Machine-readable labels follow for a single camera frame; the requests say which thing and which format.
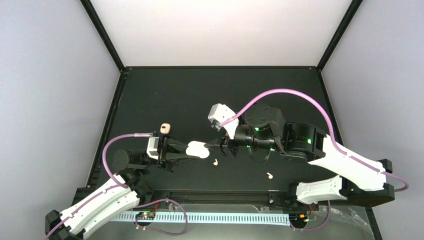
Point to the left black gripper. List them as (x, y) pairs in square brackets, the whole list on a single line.
[(168, 155)]

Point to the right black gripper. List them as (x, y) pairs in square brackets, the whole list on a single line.
[(214, 143)]

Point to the white earbuds charging case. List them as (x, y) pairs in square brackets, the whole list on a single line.
[(197, 149)]

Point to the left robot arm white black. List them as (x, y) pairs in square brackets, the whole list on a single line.
[(117, 195)]

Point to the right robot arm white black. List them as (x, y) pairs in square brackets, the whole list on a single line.
[(360, 182)]

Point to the beige small earbuds case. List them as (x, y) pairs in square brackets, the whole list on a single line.
[(165, 128)]

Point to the left circuit board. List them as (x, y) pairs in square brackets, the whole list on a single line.
[(145, 215)]

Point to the circuit board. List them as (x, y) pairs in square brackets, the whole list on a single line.
[(301, 218), (145, 215)]

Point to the right circuit board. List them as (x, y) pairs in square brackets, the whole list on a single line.
[(301, 218)]

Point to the clear plastic sheet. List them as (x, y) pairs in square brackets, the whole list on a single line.
[(362, 218)]

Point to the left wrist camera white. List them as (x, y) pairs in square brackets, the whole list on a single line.
[(153, 147)]

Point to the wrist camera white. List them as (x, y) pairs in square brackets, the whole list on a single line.
[(153, 147), (221, 116)]

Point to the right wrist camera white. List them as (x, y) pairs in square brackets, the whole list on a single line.
[(221, 116)]

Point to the black front aluminium rail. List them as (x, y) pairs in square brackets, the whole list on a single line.
[(273, 199)]

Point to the light blue slotted cable duct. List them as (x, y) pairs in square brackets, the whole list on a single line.
[(278, 219)]

